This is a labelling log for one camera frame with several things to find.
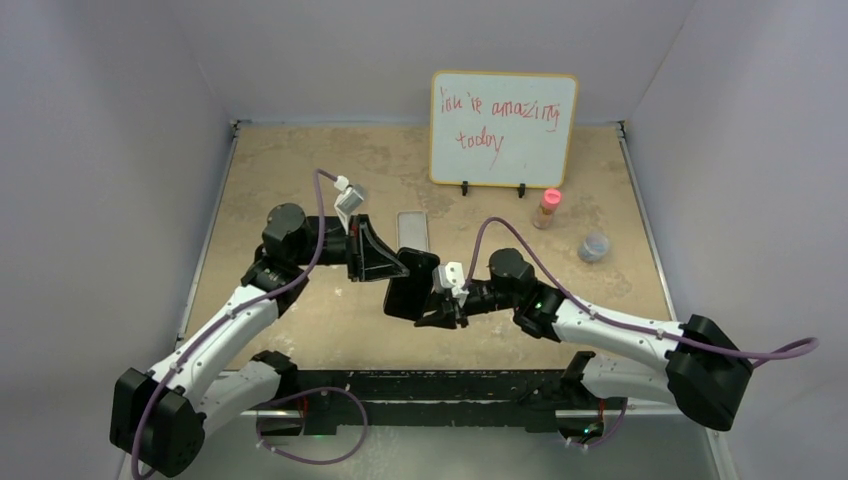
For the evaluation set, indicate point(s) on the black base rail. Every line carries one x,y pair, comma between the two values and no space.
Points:
537,401

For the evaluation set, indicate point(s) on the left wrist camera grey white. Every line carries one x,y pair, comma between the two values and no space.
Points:
351,196

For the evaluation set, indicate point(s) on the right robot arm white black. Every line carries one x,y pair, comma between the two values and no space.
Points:
693,366

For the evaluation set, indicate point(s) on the black phone without case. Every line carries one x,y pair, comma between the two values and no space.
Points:
406,297

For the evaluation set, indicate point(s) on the clear round lid container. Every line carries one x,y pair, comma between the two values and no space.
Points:
594,247

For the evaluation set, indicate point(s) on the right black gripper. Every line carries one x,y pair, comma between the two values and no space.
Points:
442,314

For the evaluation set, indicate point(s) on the pink capped small bottle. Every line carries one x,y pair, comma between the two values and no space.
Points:
544,213

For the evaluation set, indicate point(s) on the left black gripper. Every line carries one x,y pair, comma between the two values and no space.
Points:
368,257

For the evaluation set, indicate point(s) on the aluminium frame rail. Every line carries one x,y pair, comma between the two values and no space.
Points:
589,436

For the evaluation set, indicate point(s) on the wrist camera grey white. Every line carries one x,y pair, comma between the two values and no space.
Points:
449,281
351,196

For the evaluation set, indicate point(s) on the white board yellow frame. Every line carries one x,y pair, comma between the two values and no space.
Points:
501,129

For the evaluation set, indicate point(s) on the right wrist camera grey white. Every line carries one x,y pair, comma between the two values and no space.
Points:
449,281

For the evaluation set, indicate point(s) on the white phone case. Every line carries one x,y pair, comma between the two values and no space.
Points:
412,230

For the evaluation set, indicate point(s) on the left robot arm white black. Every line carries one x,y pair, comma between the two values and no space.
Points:
161,416

